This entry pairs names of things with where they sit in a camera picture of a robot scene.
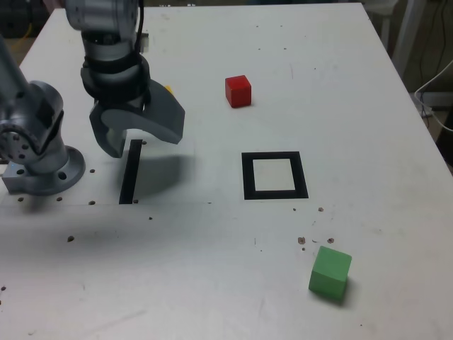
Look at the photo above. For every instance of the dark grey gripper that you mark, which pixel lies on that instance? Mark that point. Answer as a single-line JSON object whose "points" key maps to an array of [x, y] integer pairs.
{"points": [[136, 104]]}

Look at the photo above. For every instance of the yellow cube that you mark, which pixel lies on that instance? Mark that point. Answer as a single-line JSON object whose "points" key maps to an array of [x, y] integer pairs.
{"points": [[170, 90]]}

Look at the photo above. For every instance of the red cube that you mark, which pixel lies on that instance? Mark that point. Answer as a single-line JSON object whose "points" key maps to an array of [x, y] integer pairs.
{"points": [[239, 92]]}

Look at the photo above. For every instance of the green cube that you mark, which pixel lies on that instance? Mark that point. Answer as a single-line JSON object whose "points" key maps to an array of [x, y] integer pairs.
{"points": [[329, 272]]}

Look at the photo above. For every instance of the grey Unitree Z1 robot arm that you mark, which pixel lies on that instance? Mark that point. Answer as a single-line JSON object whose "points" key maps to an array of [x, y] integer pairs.
{"points": [[39, 106]]}

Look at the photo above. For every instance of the black tape square outline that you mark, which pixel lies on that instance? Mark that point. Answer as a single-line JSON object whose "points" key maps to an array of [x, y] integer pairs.
{"points": [[247, 177]]}

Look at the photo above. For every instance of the black tape strip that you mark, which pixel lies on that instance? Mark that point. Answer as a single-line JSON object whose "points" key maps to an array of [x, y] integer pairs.
{"points": [[130, 170]]}

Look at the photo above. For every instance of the small pale grey box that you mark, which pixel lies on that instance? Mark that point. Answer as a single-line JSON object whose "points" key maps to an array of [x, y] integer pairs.
{"points": [[146, 42]]}

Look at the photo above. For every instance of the white stool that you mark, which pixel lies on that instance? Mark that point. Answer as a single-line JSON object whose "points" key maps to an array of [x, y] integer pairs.
{"points": [[380, 7]]}

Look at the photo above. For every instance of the white furniture leg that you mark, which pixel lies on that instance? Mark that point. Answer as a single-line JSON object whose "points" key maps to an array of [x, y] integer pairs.
{"points": [[407, 28]]}

